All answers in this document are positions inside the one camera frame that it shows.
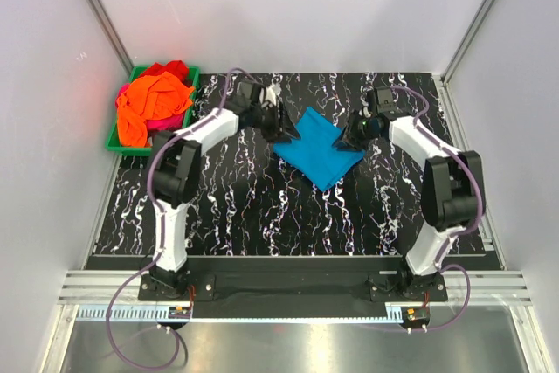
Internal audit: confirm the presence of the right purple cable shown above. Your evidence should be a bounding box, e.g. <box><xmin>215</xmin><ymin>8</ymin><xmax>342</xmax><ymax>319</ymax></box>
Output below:
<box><xmin>362</xmin><ymin>86</ymin><xmax>487</xmax><ymax>333</ymax></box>

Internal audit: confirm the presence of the red t shirt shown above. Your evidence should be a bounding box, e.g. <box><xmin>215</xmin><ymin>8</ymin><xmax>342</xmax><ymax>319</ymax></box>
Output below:
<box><xmin>140</xmin><ymin>60</ymin><xmax>190</xmax><ymax>82</ymax></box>

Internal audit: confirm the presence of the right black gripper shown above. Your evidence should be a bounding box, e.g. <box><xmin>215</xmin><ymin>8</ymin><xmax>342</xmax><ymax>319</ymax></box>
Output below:
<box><xmin>332</xmin><ymin>110</ymin><xmax>381</xmax><ymax>154</ymax></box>

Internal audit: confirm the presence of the blue t shirt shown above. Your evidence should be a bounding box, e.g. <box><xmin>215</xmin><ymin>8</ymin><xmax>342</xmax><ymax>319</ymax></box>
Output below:
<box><xmin>273</xmin><ymin>107</ymin><xmax>365</xmax><ymax>192</ymax></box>

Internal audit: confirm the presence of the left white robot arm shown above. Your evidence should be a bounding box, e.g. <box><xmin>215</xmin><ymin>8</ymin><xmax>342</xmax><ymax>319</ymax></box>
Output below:
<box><xmin>146</xmin><ymin>80</ymin><xmax>300</xmax><ymax>300</ymax></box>

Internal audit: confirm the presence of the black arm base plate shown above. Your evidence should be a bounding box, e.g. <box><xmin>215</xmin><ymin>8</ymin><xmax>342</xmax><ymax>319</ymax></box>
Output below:
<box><xmin>139</xmin><ymin>256</ymin><xmax>448</xmax><ymax>303</ymax></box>

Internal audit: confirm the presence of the purple cable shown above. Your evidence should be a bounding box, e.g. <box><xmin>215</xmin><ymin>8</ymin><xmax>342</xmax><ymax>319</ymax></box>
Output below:
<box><xmin>362</xmin><ymin>86</ymin><xmax>487</xmax><ymax>333</ymax></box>
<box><xmin>104</xmin><ymin>67</ymin><xmax>250</xmax><ymax>368</ymax></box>

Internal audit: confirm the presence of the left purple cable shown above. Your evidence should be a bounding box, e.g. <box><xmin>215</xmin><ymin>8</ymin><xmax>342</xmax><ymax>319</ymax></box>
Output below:
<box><xmin>104</xmin><ymin>67</ymin><xmax>250</xmax><ymax>368</ymax></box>

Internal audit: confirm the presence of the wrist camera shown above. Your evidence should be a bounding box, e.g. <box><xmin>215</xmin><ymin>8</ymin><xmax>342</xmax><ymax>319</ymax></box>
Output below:
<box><xmin>259</xmin><ymin>84</ymin><xmax>281</xmax><ymax>109</ymax></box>
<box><xmin>360</xmin><ymin>87</ymin><xmax>397</xmax><ymax>118</ymax></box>

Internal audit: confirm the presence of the pink t shirt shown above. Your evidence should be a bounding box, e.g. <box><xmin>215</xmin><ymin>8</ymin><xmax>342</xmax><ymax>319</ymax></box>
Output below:
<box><xmin>114</xmin><ymin>92</ymin><xmax>184</xmax><ymax>133</ymax></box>

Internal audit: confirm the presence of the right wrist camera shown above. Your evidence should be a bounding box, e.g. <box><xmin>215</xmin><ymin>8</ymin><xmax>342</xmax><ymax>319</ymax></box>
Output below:
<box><xmin>360</xmin><ymin>87</ymin><xmax>397</xmax><ymax>118</ymax></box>

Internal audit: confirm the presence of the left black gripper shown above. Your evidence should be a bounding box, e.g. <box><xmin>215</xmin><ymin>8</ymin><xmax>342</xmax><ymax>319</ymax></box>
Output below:
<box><xmin>249</xmin><ymin>102</ymin><xmax>300</xmax><ymax>145</ymax></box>

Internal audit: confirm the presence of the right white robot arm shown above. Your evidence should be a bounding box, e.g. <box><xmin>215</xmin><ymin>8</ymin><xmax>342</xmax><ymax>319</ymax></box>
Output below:
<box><xmin>333</xmin><ymin>87</ymin><xmax>486</xmax><ymax>300</ymax></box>

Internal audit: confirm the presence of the orange t shirt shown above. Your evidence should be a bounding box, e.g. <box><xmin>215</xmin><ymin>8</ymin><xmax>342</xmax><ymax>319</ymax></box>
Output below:
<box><xmin>118</xmin><ymin>73</ymin><xmax>193</xmax><ymax>148</ymax></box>

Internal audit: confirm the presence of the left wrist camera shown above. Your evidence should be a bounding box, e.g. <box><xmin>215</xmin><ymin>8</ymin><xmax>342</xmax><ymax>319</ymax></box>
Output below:
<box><xmin>259</xmin><ymin>84</ymin><xmax>281</xmax><ymax>109</ymax></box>

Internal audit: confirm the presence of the white slotted cable duct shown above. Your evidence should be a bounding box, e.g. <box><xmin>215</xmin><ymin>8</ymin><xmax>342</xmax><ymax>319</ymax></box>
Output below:
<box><xmin>76</xmin><ymin>305</ymin><xmax>405</xmax><ymax>321</ymax></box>

